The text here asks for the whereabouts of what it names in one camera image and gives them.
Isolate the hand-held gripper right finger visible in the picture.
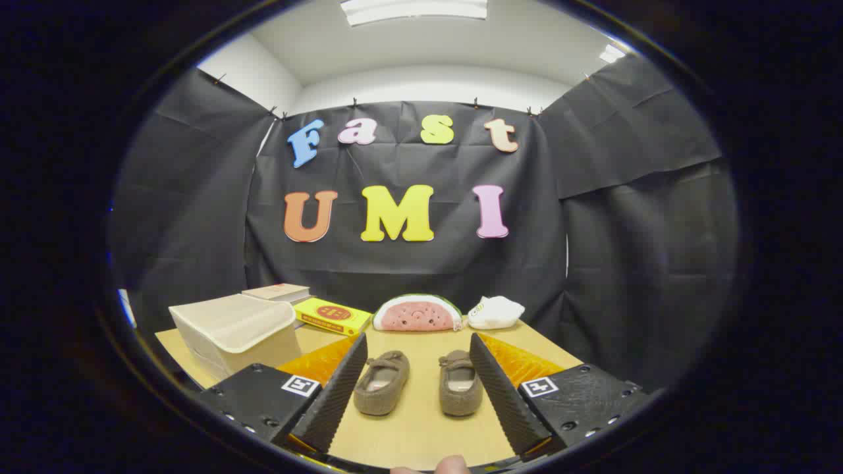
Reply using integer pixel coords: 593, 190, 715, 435
470, 332, 649, 461

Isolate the watermelon slice plush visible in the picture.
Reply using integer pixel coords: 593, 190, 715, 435
372, 294, 464, 332

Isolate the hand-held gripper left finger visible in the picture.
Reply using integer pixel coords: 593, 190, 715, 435
198, 332, 368, 455

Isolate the cream fabric storage box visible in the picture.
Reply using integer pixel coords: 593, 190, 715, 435
169, 294, 304, 381

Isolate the beige book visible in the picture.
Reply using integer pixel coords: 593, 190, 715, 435
241, 284, 312, 305

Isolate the brown fuzzy shoe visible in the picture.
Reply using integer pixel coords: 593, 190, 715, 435
353, 350, 410, 417
439, 350, 483, 417

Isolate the white plush toy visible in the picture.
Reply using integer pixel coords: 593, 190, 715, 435
468, 296, 526, 330

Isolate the long ceiling light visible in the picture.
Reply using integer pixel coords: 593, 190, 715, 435
340, 0, 488, 26

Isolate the yellow book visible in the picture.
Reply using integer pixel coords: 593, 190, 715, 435
293, 298, 373, 337

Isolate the black backdrop cloth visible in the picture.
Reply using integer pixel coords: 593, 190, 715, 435
109, 53, 738, 392

